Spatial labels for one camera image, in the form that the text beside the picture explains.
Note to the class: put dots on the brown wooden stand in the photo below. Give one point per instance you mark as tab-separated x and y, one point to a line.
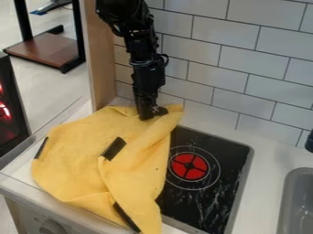
44	48

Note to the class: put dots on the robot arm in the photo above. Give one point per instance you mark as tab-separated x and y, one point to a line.
126	18

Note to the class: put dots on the toy stove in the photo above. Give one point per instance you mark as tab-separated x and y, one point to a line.
203	182

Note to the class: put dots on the toy sink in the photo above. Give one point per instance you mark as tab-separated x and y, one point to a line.
297	204

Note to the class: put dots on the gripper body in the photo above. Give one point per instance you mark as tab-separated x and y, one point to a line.
147	80

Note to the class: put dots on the yellow cloth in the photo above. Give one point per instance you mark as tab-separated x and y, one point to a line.
81	170

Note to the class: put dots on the black computer case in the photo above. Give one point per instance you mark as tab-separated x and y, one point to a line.
10	115

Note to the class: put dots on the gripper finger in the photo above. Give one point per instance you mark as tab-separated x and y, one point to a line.
146	112
160	111

